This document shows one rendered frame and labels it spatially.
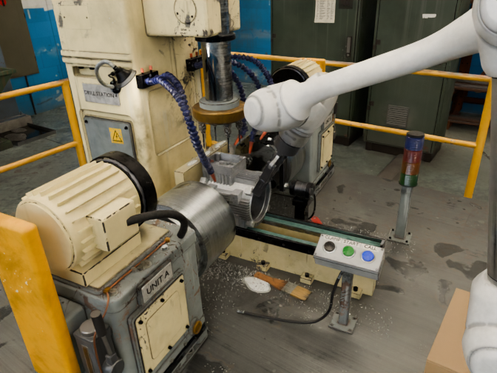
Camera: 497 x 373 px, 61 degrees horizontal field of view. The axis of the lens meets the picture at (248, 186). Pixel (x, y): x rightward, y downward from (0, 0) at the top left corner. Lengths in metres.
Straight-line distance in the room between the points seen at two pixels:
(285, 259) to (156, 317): 0.59
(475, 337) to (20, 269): 0.83
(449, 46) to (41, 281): 0.91
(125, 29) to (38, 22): 5.51
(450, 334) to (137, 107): 1.07
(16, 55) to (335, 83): 5.90
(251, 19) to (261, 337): 6.44
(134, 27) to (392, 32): 3.24
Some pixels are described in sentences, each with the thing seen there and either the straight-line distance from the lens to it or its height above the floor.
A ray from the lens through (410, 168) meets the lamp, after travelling 1.55.
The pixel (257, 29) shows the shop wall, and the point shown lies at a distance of 7.29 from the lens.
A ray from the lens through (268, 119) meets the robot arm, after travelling 1.00.
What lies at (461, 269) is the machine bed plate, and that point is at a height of 0.80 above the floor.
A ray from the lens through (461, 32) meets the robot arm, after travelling 0.98.
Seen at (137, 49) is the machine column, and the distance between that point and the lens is 1.35.
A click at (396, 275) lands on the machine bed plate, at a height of 0.80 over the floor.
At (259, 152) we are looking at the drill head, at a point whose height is 1.10.
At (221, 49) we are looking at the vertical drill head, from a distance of 1.32.
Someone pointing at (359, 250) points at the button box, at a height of 1.07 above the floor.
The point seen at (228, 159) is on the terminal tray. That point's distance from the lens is 1.51.
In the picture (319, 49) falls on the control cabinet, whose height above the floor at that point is 0.99.
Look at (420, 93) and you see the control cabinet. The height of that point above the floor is 0.67.
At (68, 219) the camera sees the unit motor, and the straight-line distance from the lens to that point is 0.85.
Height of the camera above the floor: 1.72
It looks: 27 degrees down
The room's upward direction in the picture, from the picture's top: 2 degrees counter-clockwise
